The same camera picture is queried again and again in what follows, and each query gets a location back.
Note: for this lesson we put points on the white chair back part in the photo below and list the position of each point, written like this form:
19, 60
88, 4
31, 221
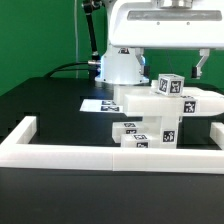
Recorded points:
145, 101

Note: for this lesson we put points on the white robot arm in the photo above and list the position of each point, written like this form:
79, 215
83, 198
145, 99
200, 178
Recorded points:
119, 65

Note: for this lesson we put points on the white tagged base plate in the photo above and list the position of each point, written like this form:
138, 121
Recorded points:
104, 106

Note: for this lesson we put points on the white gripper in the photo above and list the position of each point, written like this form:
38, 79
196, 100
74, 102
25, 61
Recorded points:
158, 24

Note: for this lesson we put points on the white U-shaped fence frame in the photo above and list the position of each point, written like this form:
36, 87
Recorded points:
16, 151

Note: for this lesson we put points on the white chair seat part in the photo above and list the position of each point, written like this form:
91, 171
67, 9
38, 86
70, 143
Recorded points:
162, 131

